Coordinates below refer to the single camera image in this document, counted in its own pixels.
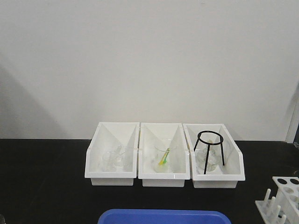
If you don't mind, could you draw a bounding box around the white test tube rack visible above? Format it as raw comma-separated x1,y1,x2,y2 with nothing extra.
255,176,299,224

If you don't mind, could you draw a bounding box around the clear glass test tube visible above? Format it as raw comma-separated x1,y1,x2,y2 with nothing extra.
294,188,299,209

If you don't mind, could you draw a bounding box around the glass beaker with droppers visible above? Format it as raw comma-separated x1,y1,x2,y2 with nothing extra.
152,139,176,173

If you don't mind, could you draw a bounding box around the middle white storage bin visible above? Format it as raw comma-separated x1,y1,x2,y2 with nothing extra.
138,123,190,187

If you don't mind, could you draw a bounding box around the white storage bin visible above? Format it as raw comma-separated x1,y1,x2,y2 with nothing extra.
85,122,140,186
183,124,245,189
138,123,190,187

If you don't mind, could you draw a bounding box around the left white storage bin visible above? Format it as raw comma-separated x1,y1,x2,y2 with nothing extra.
85,122,140,186

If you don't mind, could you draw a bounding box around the glassware in left bin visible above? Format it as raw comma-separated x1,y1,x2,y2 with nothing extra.
98,145,131,172

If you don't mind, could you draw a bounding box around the glass flask under tripod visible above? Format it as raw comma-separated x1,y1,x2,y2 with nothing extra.
195,148,221,172

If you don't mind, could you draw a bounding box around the right white storage bin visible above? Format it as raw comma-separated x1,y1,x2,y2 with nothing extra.
183,124,245,189

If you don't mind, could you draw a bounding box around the blue plastic tray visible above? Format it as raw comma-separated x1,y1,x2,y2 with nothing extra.
98,209,231,224

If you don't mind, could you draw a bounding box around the black wire tripod stand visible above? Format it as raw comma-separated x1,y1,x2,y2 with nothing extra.
193,130,225,175

